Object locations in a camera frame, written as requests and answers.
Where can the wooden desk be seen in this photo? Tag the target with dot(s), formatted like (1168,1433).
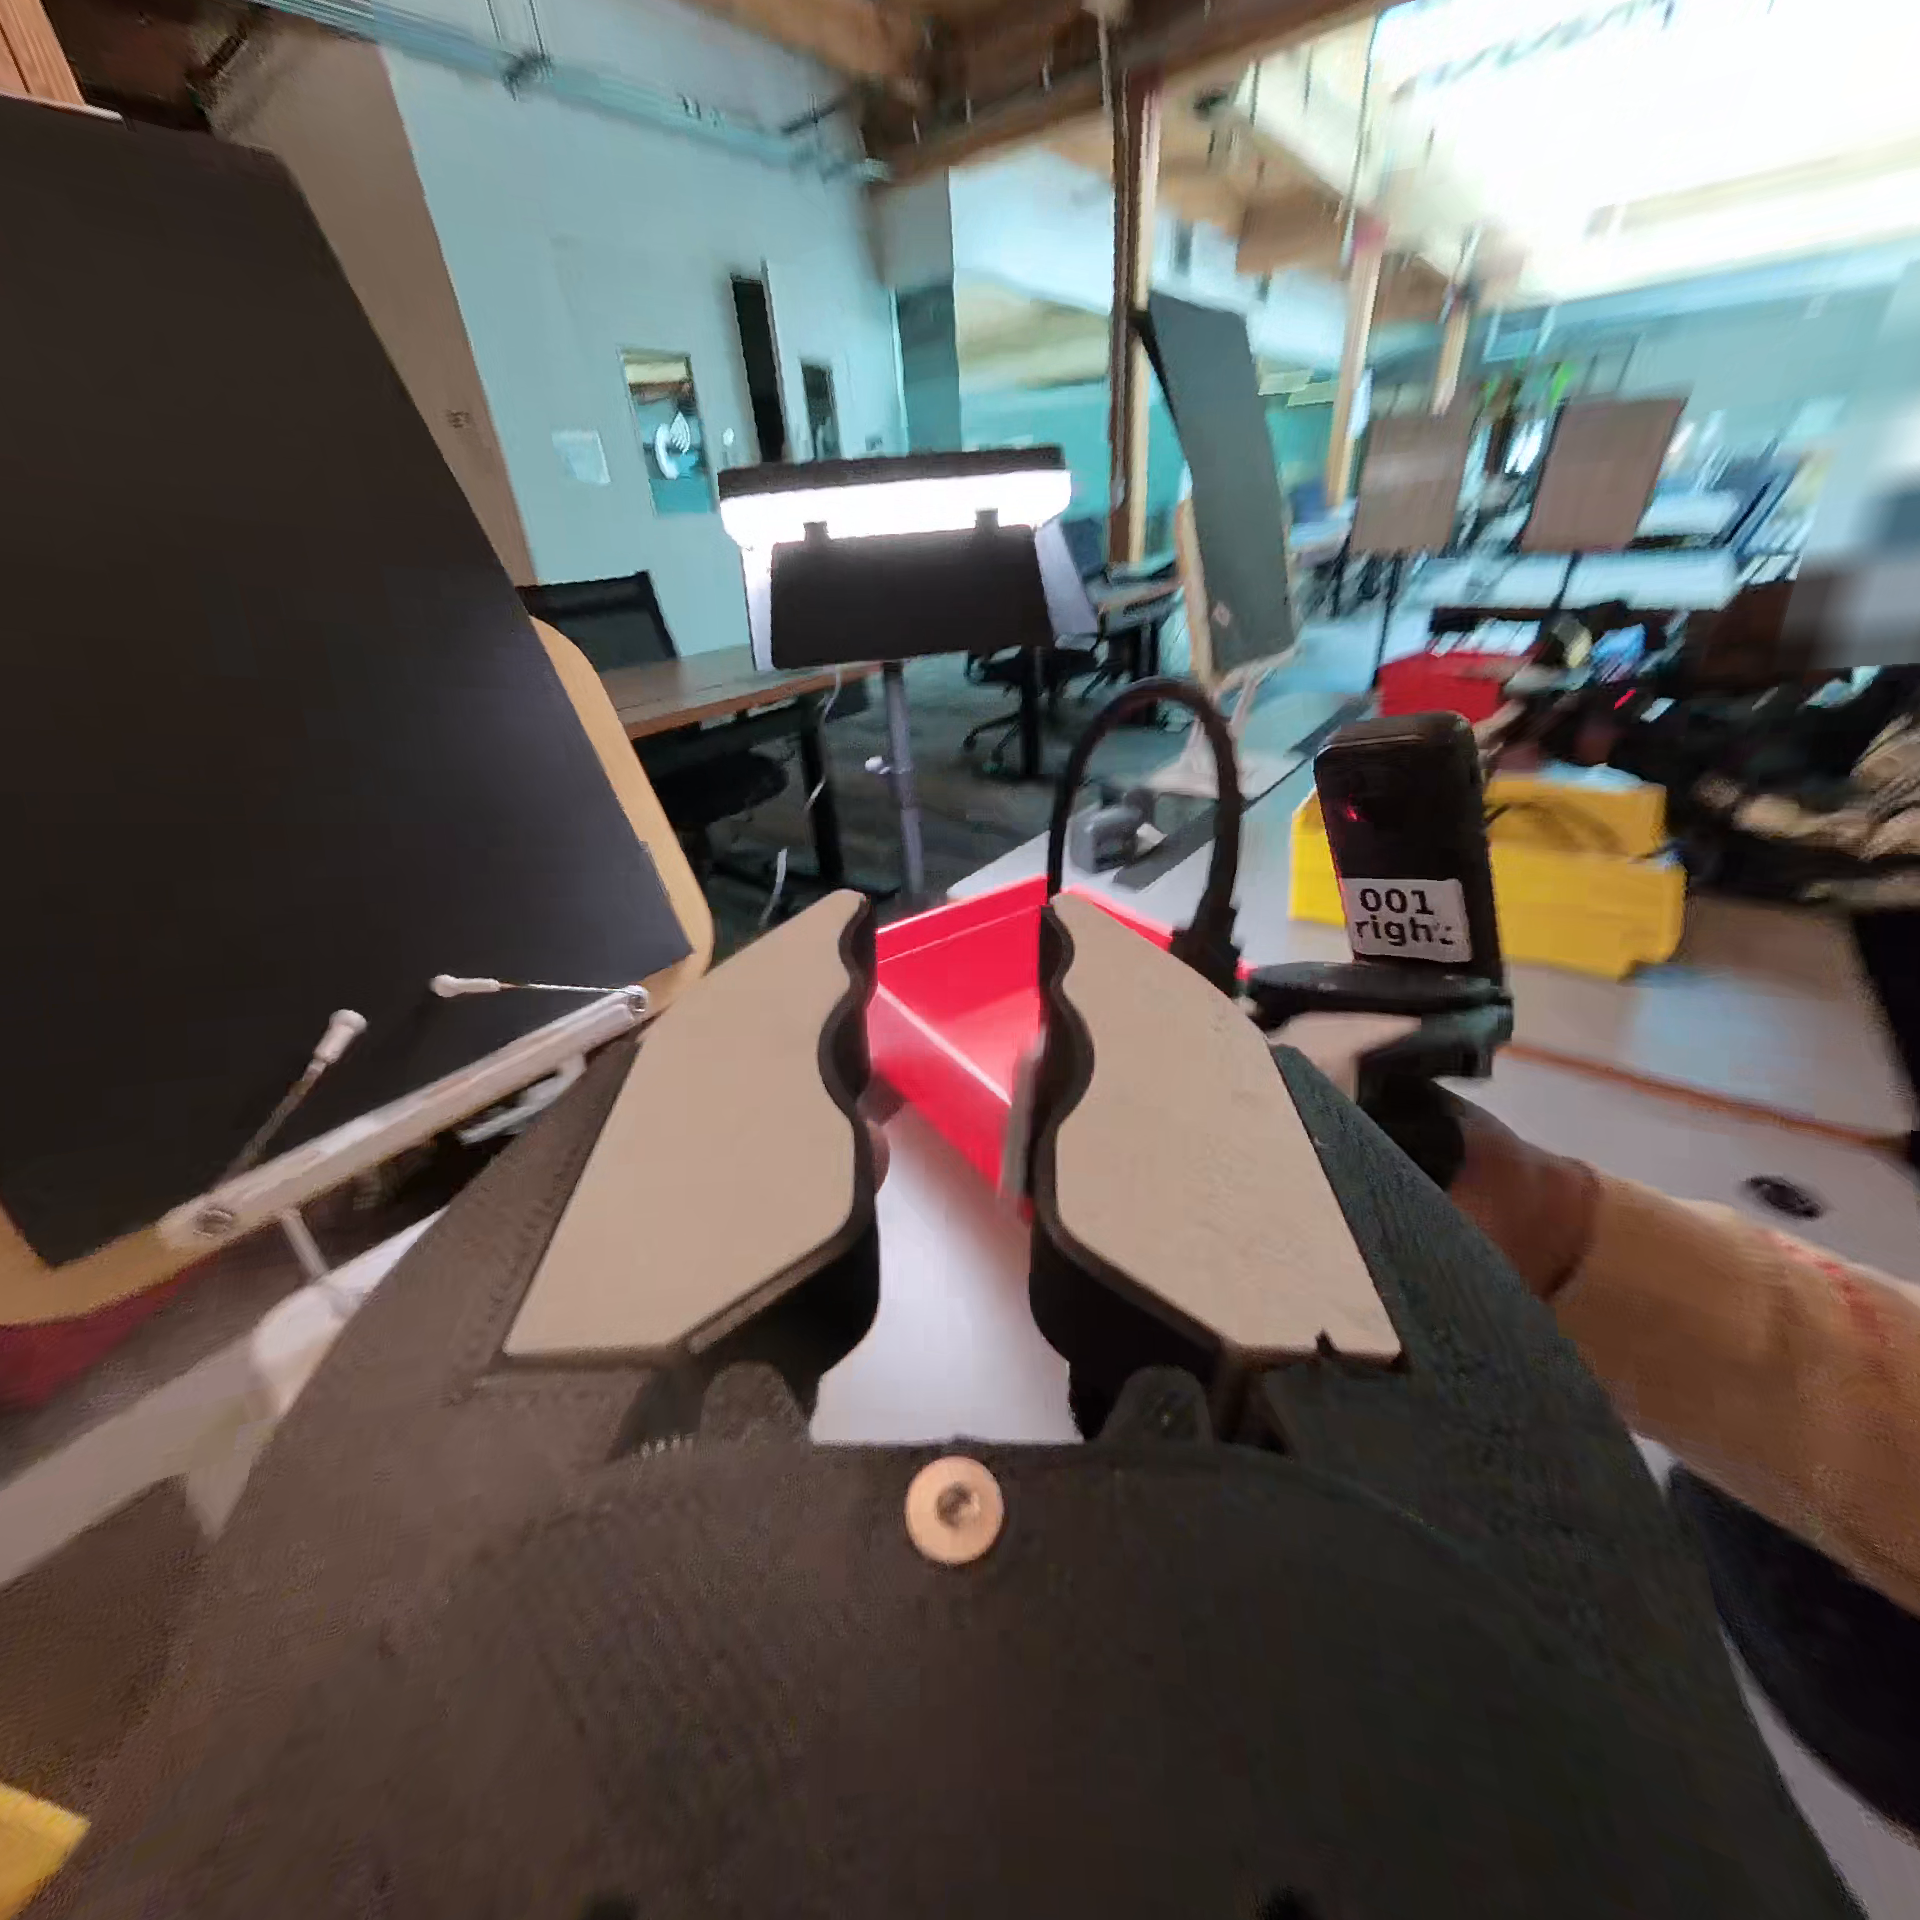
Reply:
(705,682)

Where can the yellow plastic bin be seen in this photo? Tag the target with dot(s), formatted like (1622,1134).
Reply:
(1575,901)

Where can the studio light panel on stand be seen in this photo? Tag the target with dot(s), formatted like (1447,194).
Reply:
(901,599)

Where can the black leaning panel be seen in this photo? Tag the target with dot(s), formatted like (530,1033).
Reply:
(1223,495)

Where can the person's right hand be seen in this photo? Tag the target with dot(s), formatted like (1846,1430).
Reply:
(1522,1201)

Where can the black office chair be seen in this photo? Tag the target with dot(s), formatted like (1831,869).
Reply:
(599,615)

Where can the white metal monitor stand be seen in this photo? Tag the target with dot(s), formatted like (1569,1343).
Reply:
(405,1119)

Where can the red divided plastic bin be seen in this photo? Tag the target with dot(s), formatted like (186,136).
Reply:
(1440,686)

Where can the black monitor with wooden back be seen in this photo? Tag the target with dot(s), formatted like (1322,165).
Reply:
(224,599)

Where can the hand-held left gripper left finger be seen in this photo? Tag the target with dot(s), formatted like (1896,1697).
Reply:
(705,1170)

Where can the wall poster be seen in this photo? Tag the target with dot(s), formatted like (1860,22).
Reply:
(661,434)

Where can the person's dark trouser leg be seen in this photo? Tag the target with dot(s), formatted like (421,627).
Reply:
(1815,1650)

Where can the brown board on stand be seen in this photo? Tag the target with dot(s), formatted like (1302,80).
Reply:
(1605,473)
(1418,481)

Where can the person's right forearm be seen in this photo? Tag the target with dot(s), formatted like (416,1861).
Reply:
(1769,1350)

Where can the yellow plastic piece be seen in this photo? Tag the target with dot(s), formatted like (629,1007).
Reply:
(37,1845)

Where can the red box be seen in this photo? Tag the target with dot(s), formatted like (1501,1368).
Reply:
(76,1343)

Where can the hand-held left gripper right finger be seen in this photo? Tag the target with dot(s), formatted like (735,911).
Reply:
(1201,1185)

